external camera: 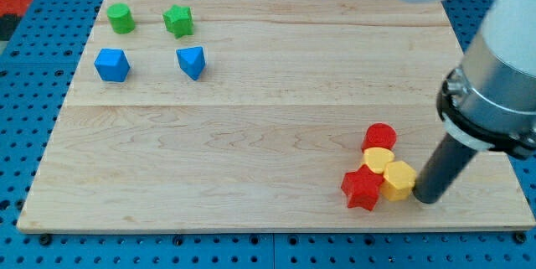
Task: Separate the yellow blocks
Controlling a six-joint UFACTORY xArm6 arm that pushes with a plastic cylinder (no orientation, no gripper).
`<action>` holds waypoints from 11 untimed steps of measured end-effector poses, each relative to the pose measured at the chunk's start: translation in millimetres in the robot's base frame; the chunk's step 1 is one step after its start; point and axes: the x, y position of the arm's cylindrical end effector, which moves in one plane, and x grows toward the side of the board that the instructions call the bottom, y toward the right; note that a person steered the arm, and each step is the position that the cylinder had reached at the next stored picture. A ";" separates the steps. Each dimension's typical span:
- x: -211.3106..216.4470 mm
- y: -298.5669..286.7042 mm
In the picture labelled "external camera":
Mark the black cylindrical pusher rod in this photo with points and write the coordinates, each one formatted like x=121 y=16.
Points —
x=444 y=165

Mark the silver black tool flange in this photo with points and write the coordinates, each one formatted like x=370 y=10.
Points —
x=487 y=104

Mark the yellow hexagon block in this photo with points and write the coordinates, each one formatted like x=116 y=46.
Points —
x=399 y=180

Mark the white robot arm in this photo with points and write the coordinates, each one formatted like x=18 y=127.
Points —
x=509 y=29

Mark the yellow heart block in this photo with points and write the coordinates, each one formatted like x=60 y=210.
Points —
x=376 y=158

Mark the red cylinder block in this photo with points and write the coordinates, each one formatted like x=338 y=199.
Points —
x=379 y=135

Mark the red star block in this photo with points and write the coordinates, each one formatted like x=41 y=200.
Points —
x=361 y=188

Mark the wooden board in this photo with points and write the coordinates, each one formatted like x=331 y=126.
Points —
x=261 y=141

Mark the blue triangle block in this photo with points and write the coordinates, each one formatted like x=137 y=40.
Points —
x=191 y=61

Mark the green star block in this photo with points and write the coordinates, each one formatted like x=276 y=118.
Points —
x=178 y=20

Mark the blue hexagon block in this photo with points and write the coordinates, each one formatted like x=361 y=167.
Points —
x=112 y=65

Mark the green cylinder block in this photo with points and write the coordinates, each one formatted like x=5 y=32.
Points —
x=121 y=20

